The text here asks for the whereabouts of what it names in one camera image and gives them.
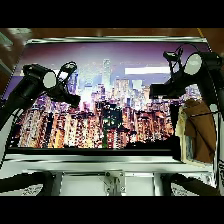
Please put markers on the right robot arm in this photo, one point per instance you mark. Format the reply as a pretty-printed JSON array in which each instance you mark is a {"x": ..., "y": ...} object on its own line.
[{"x": 210, "y": 76}]

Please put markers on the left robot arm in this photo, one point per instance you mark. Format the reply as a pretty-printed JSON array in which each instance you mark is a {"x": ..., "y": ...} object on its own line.
[{"x": 23, "y": 90}]

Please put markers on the black garment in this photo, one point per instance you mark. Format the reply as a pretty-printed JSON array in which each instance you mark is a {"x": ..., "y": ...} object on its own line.
[{"x": 175, "y": 146}]

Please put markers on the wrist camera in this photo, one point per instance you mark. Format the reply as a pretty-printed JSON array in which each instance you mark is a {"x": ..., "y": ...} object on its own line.
[
  {"x": 171, "y": 56},
  {"x": 68, "y": 68}
]

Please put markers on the brown T-shirt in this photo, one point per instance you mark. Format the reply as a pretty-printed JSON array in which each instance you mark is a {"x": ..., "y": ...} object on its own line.
[{"x": 201, "y": 133}]

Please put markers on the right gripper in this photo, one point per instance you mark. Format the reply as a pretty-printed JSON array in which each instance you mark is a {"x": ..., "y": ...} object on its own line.
[{"x": 168, "y": 89}]

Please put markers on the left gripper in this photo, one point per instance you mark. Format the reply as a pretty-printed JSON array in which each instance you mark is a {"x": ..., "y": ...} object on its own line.
[{"x": 66, "y": 95}]

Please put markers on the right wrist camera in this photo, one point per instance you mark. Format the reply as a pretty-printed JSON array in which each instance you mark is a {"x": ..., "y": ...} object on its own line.
[{"x": 171, "y": 56}]

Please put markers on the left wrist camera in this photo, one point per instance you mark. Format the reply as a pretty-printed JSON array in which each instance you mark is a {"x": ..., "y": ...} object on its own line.
[{"x": 68, "y": 68}]

